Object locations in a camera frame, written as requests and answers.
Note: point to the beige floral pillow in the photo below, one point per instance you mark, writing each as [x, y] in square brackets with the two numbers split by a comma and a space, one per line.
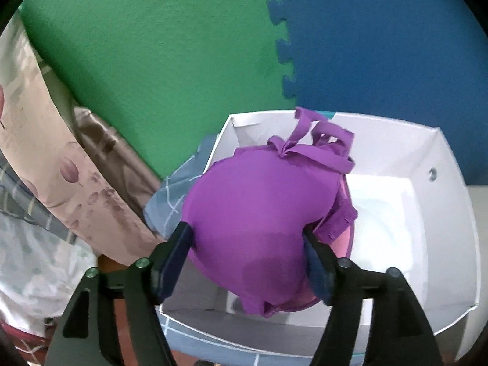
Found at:
[57, 152]

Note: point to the dark red cloth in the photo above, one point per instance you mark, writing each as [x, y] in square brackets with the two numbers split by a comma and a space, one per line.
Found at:
[23, 337]

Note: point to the brown patterned cloth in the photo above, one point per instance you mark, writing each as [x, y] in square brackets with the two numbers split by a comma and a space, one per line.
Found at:
[114, 148]

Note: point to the blue foam mat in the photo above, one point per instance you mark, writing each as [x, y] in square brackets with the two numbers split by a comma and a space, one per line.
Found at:
[381, 45]

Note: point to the grey plaid blanket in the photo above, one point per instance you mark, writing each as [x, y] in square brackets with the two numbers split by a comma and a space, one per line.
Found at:
[34, 206]

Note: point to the purple bra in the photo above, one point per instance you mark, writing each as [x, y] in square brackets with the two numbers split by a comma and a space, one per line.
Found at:
[247, 213]

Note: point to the green foam mat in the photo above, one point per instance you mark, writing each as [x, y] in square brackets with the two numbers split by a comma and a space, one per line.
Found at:
[152, 64]

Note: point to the blue checked cloth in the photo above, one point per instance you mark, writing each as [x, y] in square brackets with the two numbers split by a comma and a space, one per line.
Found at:
[171, 198]

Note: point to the white shoe box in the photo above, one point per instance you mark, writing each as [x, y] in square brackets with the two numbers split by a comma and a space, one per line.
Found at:
[438, 198]

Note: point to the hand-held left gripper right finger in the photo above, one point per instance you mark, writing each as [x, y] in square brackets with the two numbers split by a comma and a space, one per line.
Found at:
[318, 270]

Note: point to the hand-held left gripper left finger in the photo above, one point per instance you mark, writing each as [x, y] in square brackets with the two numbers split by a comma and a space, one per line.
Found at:
[173, 261]

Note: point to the white floral bedsheet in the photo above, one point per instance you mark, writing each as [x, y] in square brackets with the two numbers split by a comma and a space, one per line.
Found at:
[38, 270]

